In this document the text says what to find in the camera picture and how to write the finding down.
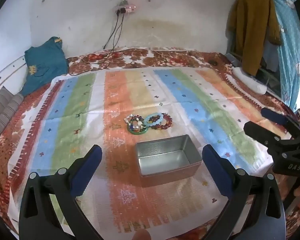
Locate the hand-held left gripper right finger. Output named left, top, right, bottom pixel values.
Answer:
left=202, top=144, right=285, bottom=240

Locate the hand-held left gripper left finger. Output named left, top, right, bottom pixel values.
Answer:
left=19, top=144, right=103, bottom=240

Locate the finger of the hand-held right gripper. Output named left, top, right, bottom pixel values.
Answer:
left=261, top=108, right=300, bottom=137
left=243, top=121, right=282, bottom=147

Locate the silver metal tin box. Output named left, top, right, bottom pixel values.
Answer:
left=135, top=134, right=203, bottom=187

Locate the green jade bangle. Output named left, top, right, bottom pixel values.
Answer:
left=127, top=122, right=147, bottom=136

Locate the yellow and dark bead bracelet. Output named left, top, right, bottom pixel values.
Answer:
left=125, top=115, right=144, bottom=127

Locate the dark red bead bracelet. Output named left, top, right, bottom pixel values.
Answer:
left=151, top=114, right=173, bottom=131

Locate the pale blue bead bracelet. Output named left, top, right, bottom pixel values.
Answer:
left=143, top=112, right=164, bottom=128

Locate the white rolled cloth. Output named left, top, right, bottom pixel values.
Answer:
left=232, top=67, right=267, bottom=95

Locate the striped printed mat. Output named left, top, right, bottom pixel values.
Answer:
left=7, top=67, right=293, bottom=233

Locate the blue patterned curtain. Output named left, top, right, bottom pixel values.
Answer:
left=255, top=0, right=300, bottom=110

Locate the mustard hanging jacket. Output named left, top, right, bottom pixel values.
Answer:
left=227, top=0, right=282, bottom=77

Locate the grey striped cushion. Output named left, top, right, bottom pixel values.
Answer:
left=0, top=86, right=24, bottom=140

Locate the teal embroidered garment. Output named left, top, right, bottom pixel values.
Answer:
left=20, top=36, right=69, bottom=97

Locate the white power strip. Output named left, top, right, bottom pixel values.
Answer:
left=114, top=1, right=137, bottom=14

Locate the black charger cable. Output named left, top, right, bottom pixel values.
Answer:
left=72, top=13, right=125, bottom=76
left=103, top=13, right=120, bottom=50

